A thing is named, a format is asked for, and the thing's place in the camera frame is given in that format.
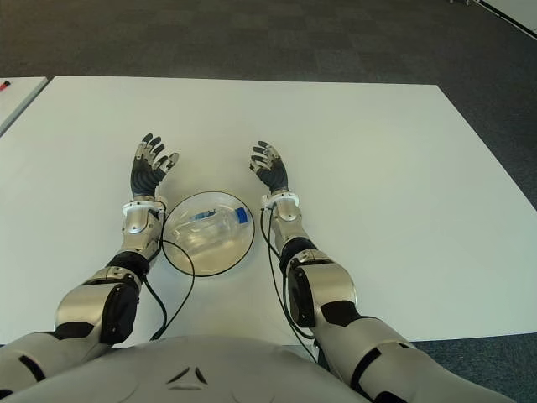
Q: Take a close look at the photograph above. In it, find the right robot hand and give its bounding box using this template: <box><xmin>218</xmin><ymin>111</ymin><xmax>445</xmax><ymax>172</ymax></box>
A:
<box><xmin>249</xmin><ymin>140</ymin><xmax>289</xmax><ymax>195</ymax></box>

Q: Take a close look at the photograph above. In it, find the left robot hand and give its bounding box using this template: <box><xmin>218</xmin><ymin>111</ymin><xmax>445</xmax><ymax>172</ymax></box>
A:
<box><xmin>129</xmin><ymin>133</ymin><xmax>180</xmax><ymax>199</ymax></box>

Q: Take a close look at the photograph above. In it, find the clear water bottle blue cap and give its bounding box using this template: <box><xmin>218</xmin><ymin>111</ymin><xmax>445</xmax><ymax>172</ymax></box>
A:
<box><xmin>170</xmin><ymin>207</ymin><xmax>249</xmax><ymax>255</ymax></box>

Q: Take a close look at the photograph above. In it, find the white plate black rim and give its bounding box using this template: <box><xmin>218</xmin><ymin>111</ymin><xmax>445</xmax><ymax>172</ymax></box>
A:
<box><xmin>162</xmin><ymin>191</ymin><xmax>257</xmax><ymax>277</ymax></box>

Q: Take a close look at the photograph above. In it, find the white side table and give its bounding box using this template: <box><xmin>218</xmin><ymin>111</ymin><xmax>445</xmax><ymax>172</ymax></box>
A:
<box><xmin>0</xmin><ymin>76</ymin><xmax>50</xmax><ymax>138</ymax></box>

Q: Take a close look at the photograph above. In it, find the grey robot torso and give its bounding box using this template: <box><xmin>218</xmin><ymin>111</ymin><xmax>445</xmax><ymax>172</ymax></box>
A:
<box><xmin>0</xmin><ymin>334</ymin><xmax>366</xmax><ymax>403</ymax></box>

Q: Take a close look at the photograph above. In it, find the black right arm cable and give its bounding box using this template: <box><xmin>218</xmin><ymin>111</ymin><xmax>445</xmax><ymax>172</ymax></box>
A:
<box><xmin>258</xmin><ymin>207</ymin><xmax>322</xmax><ymax>364</ymax></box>

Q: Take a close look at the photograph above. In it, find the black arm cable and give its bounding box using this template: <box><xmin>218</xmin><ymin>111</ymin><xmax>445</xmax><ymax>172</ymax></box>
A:
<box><xmin>258</xmin><ymin>207</ymin><xmax>322</xmax><ymax>364</ymax></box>
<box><xmin>142</xmin><ymin>209</ymin><xmax>196</xmax><ymax>341</ymax></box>

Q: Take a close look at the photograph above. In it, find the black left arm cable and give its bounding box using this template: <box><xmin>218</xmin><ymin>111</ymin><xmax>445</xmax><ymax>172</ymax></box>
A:
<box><xmin>142</xmin><ymin>209</ymin><xmax>196</xmax><ymax>341</ymax></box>

